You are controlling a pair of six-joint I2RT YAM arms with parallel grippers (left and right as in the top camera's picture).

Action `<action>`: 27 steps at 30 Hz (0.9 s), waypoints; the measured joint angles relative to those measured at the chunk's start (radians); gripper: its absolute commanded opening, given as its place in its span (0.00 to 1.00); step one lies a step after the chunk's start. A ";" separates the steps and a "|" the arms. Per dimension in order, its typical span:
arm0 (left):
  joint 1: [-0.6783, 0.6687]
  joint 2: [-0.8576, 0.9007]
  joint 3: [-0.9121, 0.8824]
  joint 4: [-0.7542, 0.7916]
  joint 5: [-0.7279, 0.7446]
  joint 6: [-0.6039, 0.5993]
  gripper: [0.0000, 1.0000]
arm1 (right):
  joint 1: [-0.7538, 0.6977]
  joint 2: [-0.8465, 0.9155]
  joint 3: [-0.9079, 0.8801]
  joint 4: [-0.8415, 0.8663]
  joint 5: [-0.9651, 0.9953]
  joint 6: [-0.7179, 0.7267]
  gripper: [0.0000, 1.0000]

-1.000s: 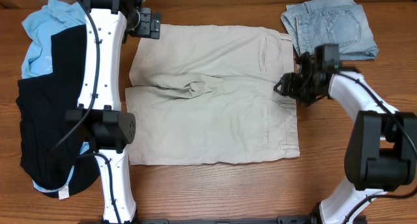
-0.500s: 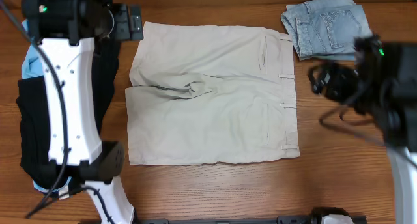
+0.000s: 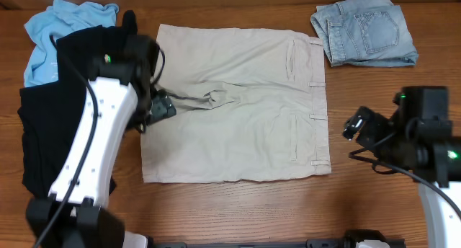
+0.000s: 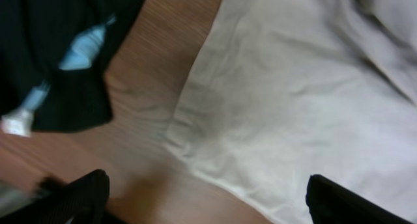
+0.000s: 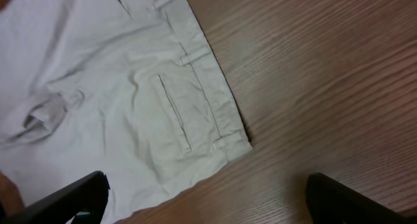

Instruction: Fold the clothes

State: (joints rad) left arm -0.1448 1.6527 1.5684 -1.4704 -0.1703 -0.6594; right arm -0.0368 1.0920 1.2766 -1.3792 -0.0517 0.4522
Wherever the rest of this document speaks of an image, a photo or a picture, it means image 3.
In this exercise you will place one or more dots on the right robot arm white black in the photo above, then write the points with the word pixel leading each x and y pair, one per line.
pixel 416 141

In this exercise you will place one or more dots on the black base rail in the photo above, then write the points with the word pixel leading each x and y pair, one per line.
pixel 351 239

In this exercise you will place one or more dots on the folded denim shorts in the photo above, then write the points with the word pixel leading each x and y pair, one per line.
pixel 365 33

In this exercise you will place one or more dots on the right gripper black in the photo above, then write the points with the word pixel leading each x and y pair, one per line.
pixel 377 123

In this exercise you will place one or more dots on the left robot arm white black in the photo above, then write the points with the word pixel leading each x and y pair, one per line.
pixel 120 94

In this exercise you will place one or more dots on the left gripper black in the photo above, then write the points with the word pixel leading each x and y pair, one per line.
pixel 160 109

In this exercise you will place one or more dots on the black garment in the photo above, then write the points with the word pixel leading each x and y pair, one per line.
pixel 51 113

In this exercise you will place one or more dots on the light blue shirt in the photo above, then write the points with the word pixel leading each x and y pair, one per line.
pixel 57 21

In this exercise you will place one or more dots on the beige shorts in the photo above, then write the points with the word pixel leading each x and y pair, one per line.
pixel 251 105

